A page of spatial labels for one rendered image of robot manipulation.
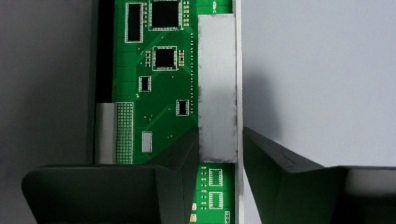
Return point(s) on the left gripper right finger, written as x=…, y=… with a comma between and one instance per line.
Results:
x=290, y=189

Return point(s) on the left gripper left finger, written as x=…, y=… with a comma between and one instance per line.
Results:
x=145, y=193

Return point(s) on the green circuit board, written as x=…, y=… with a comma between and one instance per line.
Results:
x=177, y=64

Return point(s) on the black rectangular enclosure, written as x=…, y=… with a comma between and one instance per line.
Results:
x=49, y=56

